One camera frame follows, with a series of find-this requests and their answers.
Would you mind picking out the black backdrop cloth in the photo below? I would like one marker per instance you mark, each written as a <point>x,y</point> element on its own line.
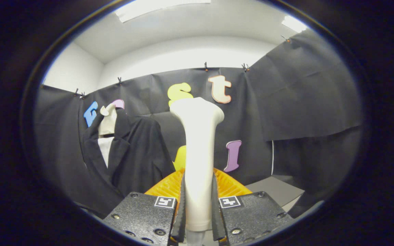
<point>303,85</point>

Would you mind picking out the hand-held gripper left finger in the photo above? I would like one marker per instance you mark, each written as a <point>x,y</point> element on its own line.
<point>180,218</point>

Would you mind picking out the white garment steamer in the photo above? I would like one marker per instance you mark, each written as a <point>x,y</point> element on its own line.
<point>198,153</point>

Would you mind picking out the grey cabinet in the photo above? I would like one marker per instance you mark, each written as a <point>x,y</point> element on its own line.
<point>275,189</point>

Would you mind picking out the small ceiling light panel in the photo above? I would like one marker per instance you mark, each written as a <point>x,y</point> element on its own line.
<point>293,24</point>

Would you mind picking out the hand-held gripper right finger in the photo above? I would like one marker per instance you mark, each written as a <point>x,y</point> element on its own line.
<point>217,218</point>

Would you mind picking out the black blazer jacket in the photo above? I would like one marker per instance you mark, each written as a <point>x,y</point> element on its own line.
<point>139,153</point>

